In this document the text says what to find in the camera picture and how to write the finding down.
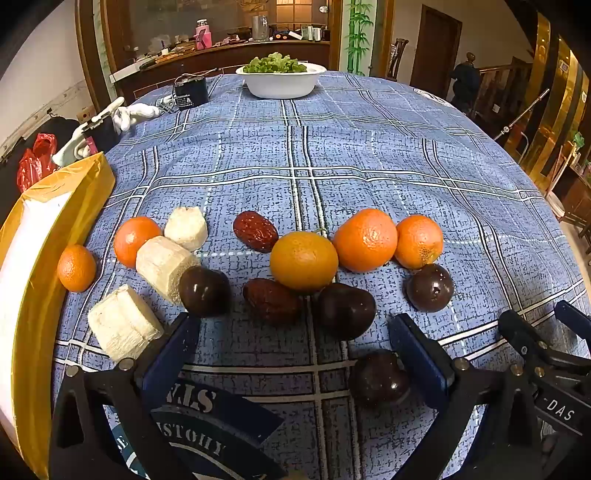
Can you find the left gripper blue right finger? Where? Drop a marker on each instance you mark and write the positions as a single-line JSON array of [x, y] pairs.
[[427, 363]]

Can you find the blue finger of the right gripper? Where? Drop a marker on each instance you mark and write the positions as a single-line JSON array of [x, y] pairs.
[[573, 318], [522, 337]]

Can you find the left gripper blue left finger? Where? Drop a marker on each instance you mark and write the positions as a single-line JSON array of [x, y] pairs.
[[163, 358]]

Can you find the dark plum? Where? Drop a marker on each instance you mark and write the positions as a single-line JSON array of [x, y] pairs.
[[430, 289], [344, 312], [205, 293], [377, 379]]

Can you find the peeled cane piece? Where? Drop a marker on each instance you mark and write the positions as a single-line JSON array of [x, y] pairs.
[[186, 226], [161, 263], [123, 324]]

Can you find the red date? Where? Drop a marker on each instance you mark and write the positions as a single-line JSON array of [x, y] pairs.
[[270, 302], [255, 231]]

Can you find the small orange tangerine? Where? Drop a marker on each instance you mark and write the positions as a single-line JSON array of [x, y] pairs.
[[76, 268]]

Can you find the large orange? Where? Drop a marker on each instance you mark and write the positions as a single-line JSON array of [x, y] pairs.
[[366, 241]]

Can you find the yellowish central orange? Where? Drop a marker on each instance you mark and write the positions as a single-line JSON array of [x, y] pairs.
[[304, 261]]

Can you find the yellow foam-lined box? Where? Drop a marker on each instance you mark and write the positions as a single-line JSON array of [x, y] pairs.
[[54, 213]]

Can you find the black and pink clutter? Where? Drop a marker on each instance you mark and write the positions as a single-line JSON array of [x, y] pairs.
[[95, 135]]

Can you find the red plastic bag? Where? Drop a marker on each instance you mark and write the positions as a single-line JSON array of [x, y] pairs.
[[36, 162]]

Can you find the small black box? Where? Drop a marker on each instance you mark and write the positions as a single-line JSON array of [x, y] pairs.
[[190, 91]]

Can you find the person in dark clothes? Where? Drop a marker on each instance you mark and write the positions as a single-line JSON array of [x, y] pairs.
[[466, 83]]

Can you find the white bowl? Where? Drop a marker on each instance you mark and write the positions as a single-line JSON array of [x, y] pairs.
[[282, 86]]

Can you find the wooden counter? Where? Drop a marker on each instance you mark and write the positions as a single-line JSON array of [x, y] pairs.
[[221, 60]]

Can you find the green leafy vegetables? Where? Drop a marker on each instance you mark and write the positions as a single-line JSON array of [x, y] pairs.
[[275, 63]]

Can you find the pink bottle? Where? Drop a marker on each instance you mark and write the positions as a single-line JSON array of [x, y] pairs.
[[203, 39]]

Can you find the glass jar on counter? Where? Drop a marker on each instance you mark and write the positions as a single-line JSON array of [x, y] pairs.
[[260, 28]]

